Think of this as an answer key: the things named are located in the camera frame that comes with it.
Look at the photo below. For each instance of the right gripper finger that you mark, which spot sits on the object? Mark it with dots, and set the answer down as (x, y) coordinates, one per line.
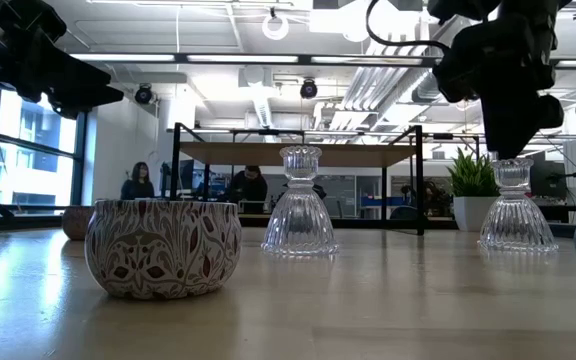
(509, 127)

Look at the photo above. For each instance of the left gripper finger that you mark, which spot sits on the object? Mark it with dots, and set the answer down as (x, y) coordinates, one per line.
(85, 97)

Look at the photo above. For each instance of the clear ribbed glass candlestick holder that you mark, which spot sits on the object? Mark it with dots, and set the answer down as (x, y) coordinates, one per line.
(517, 220)
(299, 220)

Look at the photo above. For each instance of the red floral white candle bowl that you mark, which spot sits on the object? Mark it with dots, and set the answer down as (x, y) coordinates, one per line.
(163, 250)

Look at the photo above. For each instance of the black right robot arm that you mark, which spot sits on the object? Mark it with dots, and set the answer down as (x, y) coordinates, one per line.
(518, 7)

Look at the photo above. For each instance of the black round ceiling spotlight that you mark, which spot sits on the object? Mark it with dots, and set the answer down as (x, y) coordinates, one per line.
(308, 89)
(143, 94)

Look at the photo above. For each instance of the black computer monitor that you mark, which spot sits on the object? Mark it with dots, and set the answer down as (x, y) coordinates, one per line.
(550, 182)

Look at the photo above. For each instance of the green plant in white pot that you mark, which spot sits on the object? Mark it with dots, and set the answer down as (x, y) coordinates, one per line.
(474, 212)

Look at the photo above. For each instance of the person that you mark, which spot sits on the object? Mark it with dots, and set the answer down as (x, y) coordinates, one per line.
(249, 187)
(138, 185)

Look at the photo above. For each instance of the long linear light fixture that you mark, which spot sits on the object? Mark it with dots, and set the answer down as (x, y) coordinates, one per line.
(243, 58)

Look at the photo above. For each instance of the wooden shelf with black legs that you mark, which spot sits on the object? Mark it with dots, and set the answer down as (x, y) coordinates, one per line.
(298, 155)

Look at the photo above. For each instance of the silver round air duct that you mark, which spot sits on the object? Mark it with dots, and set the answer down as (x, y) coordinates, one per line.
(420, 90)

